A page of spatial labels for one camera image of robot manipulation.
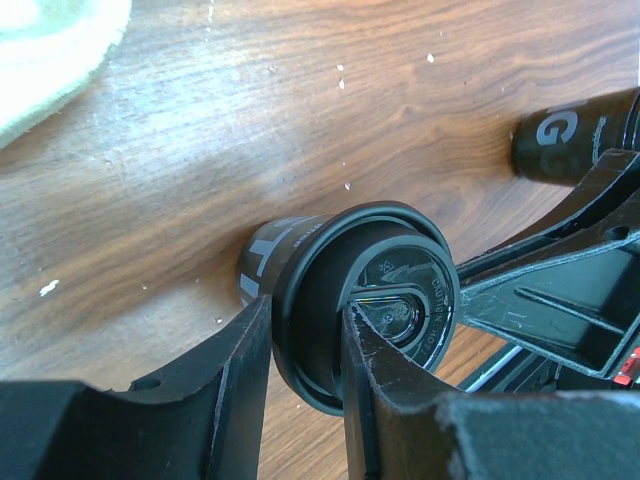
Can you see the black coffee cup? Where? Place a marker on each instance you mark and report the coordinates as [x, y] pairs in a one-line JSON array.
[[560, 144], [263, 257]]

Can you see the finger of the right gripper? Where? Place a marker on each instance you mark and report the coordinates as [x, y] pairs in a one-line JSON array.
[[578, 307], [604, 206]]

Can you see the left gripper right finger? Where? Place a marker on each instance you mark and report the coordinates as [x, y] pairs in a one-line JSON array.
[[401, 422]]

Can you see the black lid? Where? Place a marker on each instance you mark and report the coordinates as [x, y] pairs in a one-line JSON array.
[[386, 260]]

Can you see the cream panda plate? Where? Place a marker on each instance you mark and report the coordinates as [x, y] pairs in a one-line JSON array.
[[50, 52]]

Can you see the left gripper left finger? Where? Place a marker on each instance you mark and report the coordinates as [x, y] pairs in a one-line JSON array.
[[198, 417]]

